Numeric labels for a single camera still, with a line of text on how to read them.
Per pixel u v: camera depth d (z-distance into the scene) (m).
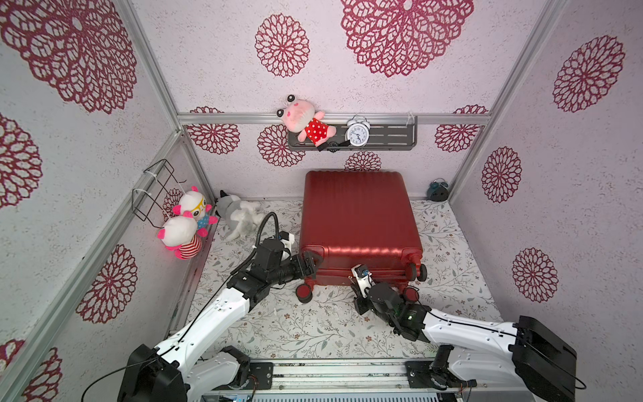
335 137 0.88
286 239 0.72
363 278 0.70
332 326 0.83
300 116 0.83
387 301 0.60
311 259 0.70
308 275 0.68
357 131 0.90
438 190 1.17
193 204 0.95
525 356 0.42
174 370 0.39
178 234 0.85
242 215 1.00
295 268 0.69
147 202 0.75
